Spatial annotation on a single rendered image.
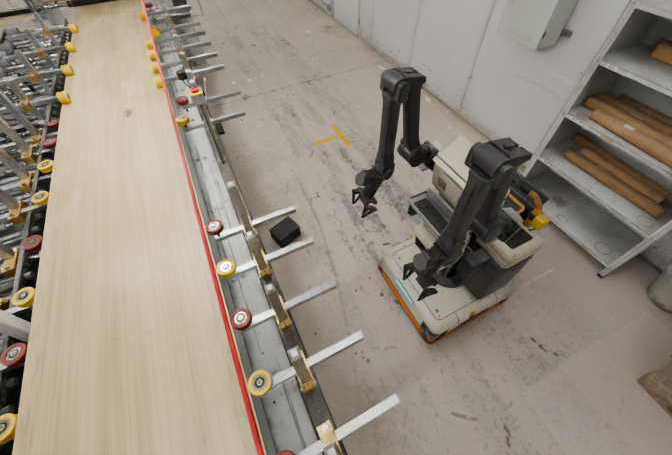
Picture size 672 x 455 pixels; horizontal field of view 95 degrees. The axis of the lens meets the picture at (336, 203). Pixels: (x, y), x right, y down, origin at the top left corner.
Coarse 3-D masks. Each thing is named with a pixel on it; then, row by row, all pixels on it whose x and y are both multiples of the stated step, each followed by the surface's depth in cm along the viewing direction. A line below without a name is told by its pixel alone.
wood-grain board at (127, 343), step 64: (128, 64) 260; (64, 128) 204; (128, 128) 203; (64, 192) 167; (128, 192) 166; (64, 256) 141; (128, 256) 141; (192, 256) 140; (64, 320) 123; (128, 320) 122; (192, 320) 122; (64, 384) 108; (128, 384) 108; (192, 384) 108; (64, 448) 97; (128, 448) 97; (192, 448) 96
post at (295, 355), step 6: (294, 348) 90; (288, 354) 89; (294, 354) 89; (300, 354) 89; (294, 360) 88; (300, 360) 91; (294, 366) 92; (300, 366) 95; (300, 372) 100; (306, 372) 104; (300, 378) 106; (306, 378) 110
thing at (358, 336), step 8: (352, 336) 124; (360, 336) 124; (336, 344) 122; (344, 344) 122; (352, 344) 123; (320, 352) 120; (328, 352) 120; (336, 352) 121; (312, 360) 118; (320, 360) 118; (288, 368) 117; (280, 376) 115; (288, 376) 115; (272, 384) 114
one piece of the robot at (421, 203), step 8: (424, 192) 144; (432, 192) 137; (416, 200) 141; (424, 200) 141; (432, 200) 140; (440, 200) 134; (408, 208) 148; (416, 208) 138; (424, 208) 138; (432, 208) 138; (440, 208) 136; (448, 208) 131; (424, 216) 135; (432, 216) 135; (440, 216) 135; (448, 216) 133; (432, 224) 133; (440, 224) 133; (440, 232) 130
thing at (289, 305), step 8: (320, 288) 138; (328, 288) 138; (304, 296) 135; (312, 296) 135; (288, 304) 133; (296, 304) 133; (264, 312) 131; (272, 312) 131; (256, 320) 129; (264, 320) 130; (248, 328) 128
